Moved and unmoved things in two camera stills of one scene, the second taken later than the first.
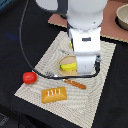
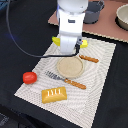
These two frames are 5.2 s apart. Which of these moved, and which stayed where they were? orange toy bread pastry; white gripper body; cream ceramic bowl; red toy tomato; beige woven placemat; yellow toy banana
Moved: white gripper body; yellow toy banana
Stayed: red toy tomato; cream ceramic bowl; orange toy bread pastry; beige woven placemat
